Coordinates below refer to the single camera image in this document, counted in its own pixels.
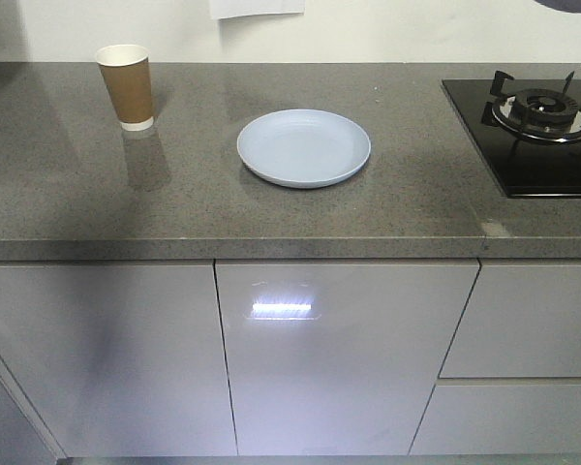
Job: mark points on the purple plastic bowl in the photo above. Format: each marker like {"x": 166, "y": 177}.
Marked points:
{"x": 566, "y": 6}

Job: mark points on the grey side cabinet door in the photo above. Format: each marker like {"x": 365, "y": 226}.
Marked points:
{"x": 119, "y": 359}

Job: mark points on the black glass gas hob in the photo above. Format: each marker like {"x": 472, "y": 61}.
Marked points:
{"x": 522, "y": 168}

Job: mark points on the light blue plastic plate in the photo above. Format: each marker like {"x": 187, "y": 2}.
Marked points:
{"x": 303, "y": 148}

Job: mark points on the grey middle cabinet door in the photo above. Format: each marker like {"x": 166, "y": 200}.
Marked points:
{"x": 336, "y": 357}

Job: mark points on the black gas burner grate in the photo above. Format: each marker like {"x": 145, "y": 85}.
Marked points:
{"x": 536, "y": 114}

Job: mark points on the white paper sheet on wall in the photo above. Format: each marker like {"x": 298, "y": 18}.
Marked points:
{"x": 226, "y": 9}

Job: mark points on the grey drawer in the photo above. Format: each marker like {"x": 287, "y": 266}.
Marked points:
{"x": 501, "y": 418}
{"x": 522, "y": 320}

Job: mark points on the brown paper cup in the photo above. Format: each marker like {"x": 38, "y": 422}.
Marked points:
{"x": 126, "y": 74}

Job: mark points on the grey lower drawer front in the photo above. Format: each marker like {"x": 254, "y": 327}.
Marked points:
{"x": 501, "y": 418}

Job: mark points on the grey upper drawer front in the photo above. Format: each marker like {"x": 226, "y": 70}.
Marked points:
{"x": 522, "y": 320}

